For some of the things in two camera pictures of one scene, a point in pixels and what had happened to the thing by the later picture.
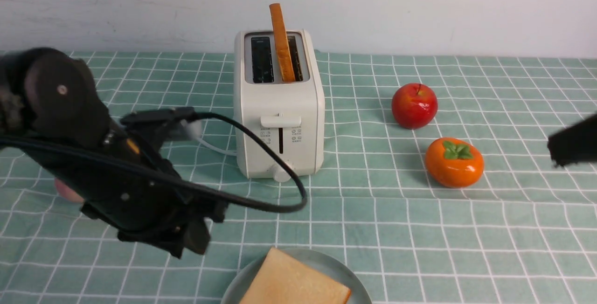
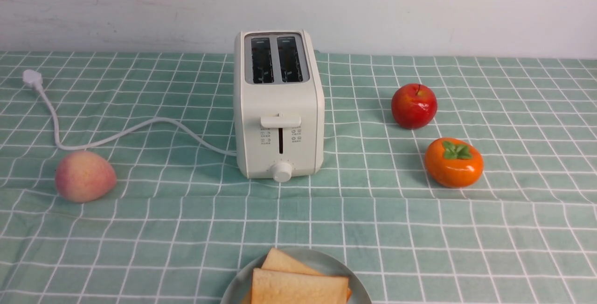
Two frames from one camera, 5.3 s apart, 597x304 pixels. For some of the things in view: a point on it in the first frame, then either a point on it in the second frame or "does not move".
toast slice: [281, 44] -> [271, 286]
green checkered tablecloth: [436, 184] does not move
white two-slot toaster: [290, 114] does not move
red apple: [413, 105] does not move
